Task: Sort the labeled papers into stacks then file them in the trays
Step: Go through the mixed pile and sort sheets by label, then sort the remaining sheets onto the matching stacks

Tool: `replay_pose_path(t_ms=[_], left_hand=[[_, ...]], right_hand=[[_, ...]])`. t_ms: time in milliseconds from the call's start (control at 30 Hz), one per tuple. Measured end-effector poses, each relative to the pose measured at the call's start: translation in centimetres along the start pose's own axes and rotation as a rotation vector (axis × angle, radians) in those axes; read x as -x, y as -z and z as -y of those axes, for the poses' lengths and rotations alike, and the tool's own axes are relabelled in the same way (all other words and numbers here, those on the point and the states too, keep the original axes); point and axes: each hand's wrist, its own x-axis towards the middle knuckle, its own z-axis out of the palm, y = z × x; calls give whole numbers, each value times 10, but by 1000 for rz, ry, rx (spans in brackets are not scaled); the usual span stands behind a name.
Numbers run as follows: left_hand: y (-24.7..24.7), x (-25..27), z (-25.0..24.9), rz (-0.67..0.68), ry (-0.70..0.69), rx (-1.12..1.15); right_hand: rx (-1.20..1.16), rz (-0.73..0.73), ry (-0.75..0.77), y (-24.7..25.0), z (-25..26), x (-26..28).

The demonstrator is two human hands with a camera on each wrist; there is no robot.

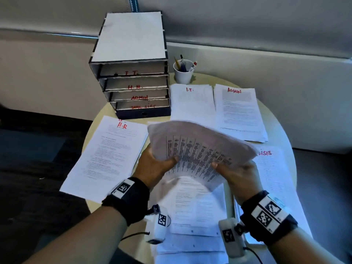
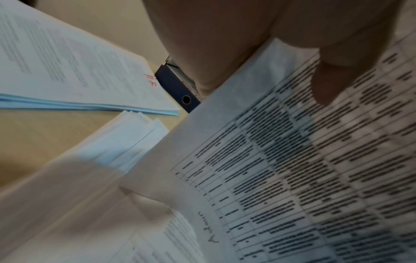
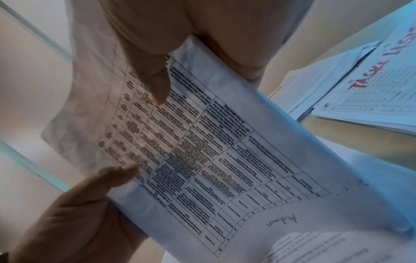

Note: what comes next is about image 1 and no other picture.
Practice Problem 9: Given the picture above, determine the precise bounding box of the person's left forearm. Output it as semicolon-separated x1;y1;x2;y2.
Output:
25;206;128;264

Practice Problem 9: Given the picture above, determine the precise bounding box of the stack of papers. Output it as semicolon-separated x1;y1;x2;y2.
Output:
235;147;313;244

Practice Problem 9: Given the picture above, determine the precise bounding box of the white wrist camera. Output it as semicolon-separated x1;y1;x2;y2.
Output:
146;205;171;245
219;218;247;258

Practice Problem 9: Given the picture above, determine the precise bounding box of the sheaf of papers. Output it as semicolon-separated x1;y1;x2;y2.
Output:
60;115;148;202

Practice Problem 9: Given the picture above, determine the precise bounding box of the black camera cable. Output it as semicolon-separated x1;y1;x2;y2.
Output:
120;231;150;242
243;246;264;264

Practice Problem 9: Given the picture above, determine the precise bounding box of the person's left hand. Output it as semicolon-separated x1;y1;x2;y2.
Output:
133;145;179;189

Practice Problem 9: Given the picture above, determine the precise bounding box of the cardboard document tray organizer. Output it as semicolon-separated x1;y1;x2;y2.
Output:
88;11;169;79

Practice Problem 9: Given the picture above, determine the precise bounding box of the Admin paper stack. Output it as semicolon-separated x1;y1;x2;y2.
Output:
214;84;269;143

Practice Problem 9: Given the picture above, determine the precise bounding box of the paper sheet marked ADMIN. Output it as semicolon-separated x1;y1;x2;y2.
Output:
214;84;266;134

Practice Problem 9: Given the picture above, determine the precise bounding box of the person's right hand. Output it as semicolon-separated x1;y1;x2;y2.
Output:
211;161;264;205

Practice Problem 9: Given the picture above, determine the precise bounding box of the unsorted paper stack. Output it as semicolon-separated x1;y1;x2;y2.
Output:
147;120;259;191

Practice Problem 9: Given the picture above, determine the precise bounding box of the white pen cup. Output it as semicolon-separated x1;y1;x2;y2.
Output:
173;59;195;85

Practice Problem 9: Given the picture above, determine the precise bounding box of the Task Lists paper stack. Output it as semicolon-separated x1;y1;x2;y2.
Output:
234;147;313;245

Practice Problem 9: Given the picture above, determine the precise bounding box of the I.T. paper stack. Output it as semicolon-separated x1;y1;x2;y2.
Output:
170;84;218;129

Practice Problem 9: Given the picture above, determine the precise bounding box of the H.R. paper stack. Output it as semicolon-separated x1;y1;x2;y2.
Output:
59;115;149;204

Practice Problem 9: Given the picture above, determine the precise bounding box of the person's right forearm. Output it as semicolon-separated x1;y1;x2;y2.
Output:
268;227;344;264

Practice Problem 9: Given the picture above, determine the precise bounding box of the round wooden table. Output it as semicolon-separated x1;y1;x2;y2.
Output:
82;73;297;264

